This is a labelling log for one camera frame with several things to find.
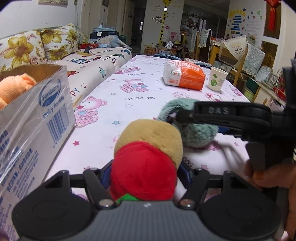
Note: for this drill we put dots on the white paper cup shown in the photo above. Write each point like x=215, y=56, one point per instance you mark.
x=216, y=79

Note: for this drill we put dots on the orange tissue package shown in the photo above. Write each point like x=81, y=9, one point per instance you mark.
x=183, y=74

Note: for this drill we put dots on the wooden chair with covers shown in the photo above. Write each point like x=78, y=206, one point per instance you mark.
x=239, y=54

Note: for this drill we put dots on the pink cartoon tablecloth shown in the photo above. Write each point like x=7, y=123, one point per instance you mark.
x=137, y=91

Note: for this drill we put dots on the green knit hat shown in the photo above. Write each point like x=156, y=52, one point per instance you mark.
x=193, y=135

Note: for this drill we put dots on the person right hand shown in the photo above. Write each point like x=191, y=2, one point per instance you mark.
x=283, y=176

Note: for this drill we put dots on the cardboard box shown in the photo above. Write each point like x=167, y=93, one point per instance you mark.
x=34, y=127

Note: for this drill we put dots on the cartoon sofa cover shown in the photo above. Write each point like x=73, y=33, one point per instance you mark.
x=86, y=72

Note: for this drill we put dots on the orange fleece sock ball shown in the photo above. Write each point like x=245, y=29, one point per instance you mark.
x=14, y=86

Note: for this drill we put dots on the floral sofa cushion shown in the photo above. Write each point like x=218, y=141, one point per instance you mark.
x=25, y=48

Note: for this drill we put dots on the brown red strawberry plush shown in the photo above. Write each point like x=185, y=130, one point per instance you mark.
x=146, y=158

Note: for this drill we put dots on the giraffe height wall sticker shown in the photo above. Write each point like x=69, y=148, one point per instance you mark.
x=166, y=4

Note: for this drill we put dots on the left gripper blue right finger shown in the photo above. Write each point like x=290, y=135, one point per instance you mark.
x=185, y=174

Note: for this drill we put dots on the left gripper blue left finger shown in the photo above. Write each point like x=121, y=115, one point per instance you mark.
x=105, y=175

